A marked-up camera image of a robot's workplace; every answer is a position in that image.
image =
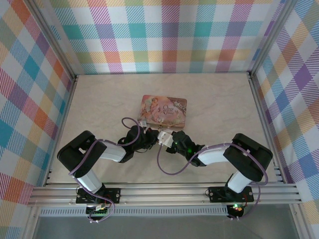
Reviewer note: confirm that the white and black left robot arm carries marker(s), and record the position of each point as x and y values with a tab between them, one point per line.
74	154

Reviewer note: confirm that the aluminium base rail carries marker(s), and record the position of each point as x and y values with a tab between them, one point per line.
162	195

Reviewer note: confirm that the right controller board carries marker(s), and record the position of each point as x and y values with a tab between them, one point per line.
235	209

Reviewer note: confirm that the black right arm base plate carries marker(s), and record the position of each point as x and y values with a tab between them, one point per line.
215	194

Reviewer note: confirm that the pink decorated tin box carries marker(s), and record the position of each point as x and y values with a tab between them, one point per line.
162	109

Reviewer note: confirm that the aluminium table side rail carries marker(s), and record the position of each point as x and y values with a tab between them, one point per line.
62	119
264	119

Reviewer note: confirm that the controller board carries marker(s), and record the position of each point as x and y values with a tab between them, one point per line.
235	209
98	211

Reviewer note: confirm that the aluminium frame post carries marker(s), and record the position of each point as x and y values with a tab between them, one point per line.
271	37
52	37

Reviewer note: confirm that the left controller board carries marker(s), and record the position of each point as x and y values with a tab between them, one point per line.
98	211

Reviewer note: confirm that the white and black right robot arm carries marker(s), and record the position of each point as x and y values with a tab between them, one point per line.
249	154

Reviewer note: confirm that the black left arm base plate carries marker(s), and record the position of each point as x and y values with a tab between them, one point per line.
113	195

